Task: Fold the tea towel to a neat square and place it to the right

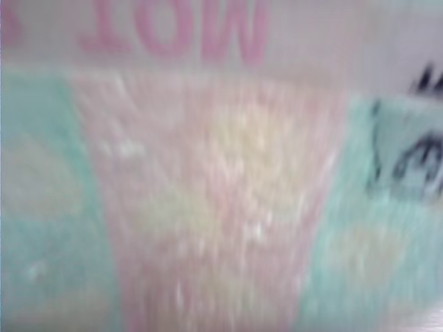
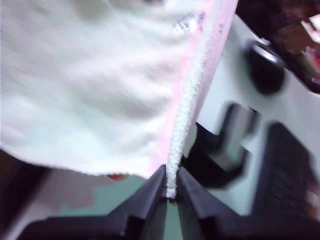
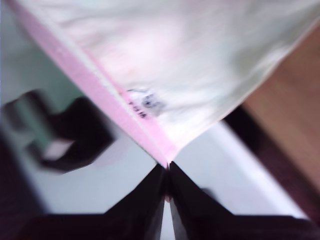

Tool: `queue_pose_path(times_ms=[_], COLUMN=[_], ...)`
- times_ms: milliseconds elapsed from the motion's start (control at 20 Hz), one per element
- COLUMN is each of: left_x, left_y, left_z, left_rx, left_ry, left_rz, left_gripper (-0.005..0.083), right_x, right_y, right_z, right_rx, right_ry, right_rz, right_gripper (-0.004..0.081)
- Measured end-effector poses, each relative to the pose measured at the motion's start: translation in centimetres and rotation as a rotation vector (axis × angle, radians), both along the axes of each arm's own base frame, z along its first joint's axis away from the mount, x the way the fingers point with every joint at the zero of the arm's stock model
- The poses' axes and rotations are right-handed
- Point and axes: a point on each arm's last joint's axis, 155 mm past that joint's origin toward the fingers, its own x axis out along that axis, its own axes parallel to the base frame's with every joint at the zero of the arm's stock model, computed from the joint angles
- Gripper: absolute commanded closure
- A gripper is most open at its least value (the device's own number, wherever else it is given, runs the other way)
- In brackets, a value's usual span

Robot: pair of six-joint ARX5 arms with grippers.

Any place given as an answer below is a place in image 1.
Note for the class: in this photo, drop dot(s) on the pastel green pink tea towel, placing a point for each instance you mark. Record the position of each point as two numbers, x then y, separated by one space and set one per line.
221 166

